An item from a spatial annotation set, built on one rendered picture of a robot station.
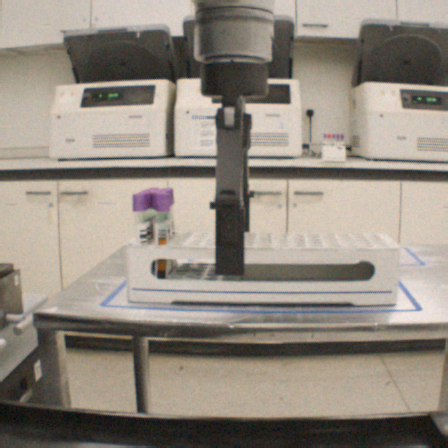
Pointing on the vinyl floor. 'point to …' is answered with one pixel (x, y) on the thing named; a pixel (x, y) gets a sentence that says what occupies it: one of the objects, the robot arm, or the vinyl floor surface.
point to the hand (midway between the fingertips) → (233, 244)
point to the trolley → (236, 318)
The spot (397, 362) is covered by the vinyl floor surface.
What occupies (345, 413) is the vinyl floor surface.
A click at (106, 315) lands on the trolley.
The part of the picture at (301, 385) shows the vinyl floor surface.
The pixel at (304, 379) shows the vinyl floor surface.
